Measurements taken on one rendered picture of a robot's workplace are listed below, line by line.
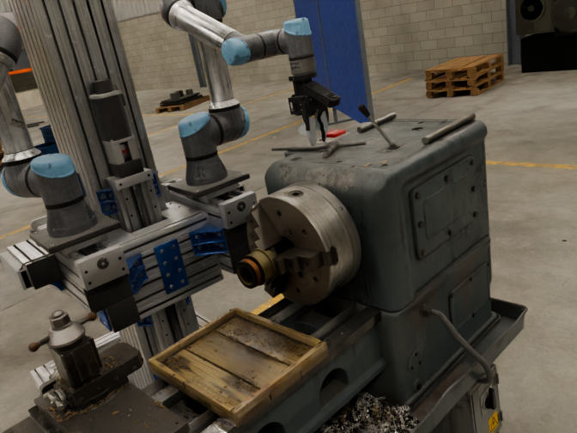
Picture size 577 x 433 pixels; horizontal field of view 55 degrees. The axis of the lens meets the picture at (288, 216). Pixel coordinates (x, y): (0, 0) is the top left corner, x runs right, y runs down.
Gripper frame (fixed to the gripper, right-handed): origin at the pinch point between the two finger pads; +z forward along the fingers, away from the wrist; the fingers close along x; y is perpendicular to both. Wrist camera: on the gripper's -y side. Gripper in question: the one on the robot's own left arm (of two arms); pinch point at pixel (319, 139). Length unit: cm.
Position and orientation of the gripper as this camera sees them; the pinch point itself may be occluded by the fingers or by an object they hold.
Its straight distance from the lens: 169.2
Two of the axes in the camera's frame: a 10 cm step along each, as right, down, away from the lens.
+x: -7.0, 3.6, -6.2
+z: 1.8, 9.2, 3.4
